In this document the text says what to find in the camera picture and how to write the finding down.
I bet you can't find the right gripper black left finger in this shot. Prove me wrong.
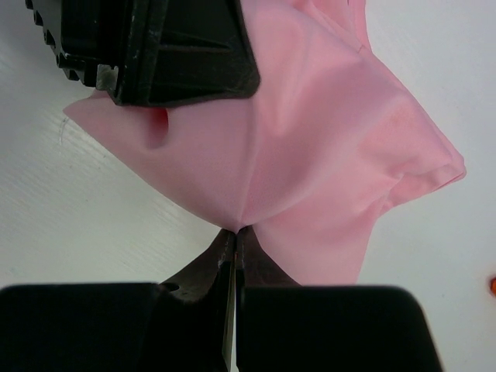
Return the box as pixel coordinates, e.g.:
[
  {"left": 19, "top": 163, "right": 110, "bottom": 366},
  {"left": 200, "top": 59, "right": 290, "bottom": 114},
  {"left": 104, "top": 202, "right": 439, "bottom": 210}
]
[{"left": 1, "top": 230, "right": 236, "bottom": 371}]

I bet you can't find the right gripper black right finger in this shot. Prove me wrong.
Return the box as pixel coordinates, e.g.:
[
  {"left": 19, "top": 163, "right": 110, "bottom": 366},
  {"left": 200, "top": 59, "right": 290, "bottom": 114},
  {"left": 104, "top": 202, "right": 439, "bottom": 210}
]
[{"left": 236, "top": 227, "right": 442, "bottom": 371}]

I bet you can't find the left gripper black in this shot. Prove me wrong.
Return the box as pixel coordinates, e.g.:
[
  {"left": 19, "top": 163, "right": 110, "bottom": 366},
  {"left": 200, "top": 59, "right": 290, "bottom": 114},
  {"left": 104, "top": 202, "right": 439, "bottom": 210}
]
[{"left": 25, "top": 1, "right": 260, "bottom": 107}]

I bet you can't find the pink t shirt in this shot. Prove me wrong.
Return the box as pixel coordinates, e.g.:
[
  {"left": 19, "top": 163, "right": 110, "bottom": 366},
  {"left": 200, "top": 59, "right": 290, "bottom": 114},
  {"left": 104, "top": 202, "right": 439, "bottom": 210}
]
[{"left": 65, "top": 1, "right": 466, "bottom": 284}]

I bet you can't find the orange t shirt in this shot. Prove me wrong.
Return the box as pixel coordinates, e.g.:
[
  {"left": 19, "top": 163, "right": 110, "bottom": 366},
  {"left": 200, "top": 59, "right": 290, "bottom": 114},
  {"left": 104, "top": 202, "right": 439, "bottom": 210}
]
[{"left": 488, "top": 276, "right": 496, "bottom": 297}]

